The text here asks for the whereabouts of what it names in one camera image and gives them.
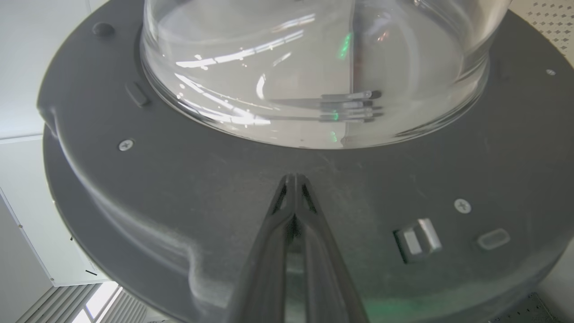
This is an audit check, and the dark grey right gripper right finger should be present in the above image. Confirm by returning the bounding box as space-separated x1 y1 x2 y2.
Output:
295 174 370 323

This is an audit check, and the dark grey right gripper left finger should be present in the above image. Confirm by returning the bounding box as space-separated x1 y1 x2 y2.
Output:
226 174 297 323

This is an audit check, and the grey washing machine door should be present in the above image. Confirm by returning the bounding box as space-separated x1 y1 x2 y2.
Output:
37 0 574 323

